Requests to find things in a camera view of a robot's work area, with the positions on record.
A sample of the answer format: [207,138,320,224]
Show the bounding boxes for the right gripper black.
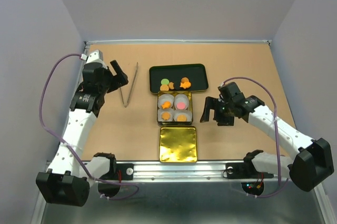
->
[199,96,234,126]

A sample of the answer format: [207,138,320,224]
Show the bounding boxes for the metal tongs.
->
[120,62,139,108]

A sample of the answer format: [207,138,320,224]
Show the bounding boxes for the pink sandwich cookie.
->
[175,101,187,110]

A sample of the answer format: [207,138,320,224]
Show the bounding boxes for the gold cookie tin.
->
[156,91,193,126]

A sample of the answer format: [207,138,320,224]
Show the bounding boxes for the orange fish cookie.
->
[180,82,191,89]
[161,101,172,109]

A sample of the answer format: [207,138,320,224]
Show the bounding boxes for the orange flower cookie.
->
[162,112,171,120]

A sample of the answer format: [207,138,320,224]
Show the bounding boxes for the gold tin lid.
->
[159,126,198,163]

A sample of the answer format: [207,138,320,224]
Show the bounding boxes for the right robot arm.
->
[200,82,334,192]

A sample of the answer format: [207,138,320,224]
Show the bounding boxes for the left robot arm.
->
[36,59,128,207]

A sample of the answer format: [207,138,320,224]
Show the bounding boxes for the white paper cup back right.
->
[174,94,190,110]

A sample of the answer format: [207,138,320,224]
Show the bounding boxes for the black serving tray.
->
[149,64,209,94]

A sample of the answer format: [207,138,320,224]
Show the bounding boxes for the white paper cup front right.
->
[173,110,192,123]

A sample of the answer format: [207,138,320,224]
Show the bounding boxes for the swirl tan cookie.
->
[181,77,189,83]

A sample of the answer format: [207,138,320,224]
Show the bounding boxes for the round dotted tan biscuit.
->
[160,85,170,91]

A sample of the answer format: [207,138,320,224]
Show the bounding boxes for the green sandwich cookie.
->
[161,78,170,85]

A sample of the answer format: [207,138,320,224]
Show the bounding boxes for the white paper cup back left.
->
[157,94,174,109]

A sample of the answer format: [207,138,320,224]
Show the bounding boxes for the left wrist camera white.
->
[80,50,104,64]

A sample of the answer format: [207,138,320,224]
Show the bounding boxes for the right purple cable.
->
[218,76,290,198]

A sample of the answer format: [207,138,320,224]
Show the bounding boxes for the purple cable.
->
[38,53,140,201]
[218,76,290,198]

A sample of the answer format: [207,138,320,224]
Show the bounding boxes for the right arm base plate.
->
[224,162,274,179]

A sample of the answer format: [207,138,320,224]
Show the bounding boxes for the aluminium rail frame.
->
[31,40,332,224]

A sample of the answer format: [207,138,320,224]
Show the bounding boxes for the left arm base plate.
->
[85,162,134,181]

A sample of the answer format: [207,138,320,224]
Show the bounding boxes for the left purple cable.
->
[38,53,140,201]

